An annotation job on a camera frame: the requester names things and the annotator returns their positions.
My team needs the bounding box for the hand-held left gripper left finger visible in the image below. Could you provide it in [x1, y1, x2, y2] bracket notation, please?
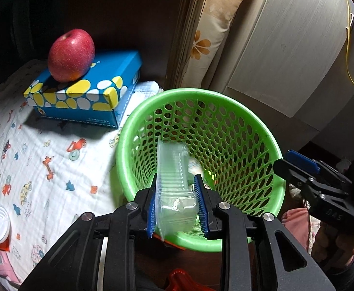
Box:
[18, 173, 159, 291]

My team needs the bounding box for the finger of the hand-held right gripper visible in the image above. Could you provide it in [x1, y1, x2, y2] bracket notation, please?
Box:
[286, 150, 352, 185]
[273, 159, 317, 188]

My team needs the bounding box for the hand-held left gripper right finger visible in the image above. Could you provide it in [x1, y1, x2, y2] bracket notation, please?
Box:
[194, 174, 337, 291]

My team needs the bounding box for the clear plastic bag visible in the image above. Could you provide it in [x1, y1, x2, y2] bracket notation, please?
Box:
[154, 135, 200, 243]

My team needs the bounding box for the white wrapper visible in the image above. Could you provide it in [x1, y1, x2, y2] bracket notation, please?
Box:
[188, 157, 209, 182]

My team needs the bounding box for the green mesh plastic basket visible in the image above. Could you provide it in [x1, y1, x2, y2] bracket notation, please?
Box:
[115, 88, 287, 253]

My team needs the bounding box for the person's right hand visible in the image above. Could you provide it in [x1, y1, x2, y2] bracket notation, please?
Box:
[312, 222, 354, 266]

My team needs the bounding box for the pink floral cloth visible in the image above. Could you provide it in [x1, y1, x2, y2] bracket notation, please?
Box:
[281, 208, 320, 255]

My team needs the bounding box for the red plastic object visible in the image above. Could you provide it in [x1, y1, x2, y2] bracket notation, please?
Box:
[165, 268, 202, 291]

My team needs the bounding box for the white printed blanket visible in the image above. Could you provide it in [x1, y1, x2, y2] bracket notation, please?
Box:
[0, 59, 162, 285]

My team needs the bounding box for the blue spotted cardboard box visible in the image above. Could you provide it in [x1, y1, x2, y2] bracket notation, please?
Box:
[24, 50, 143, 129]

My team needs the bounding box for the beige flowered pillow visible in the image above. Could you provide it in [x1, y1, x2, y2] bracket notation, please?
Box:
[187, 0, 259, 87]

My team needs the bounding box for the wooden headboard panel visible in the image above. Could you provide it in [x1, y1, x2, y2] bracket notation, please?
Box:
[83, 0, 214, 91]

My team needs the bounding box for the red apple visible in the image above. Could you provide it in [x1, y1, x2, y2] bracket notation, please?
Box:
[48, 29, 95, 82]

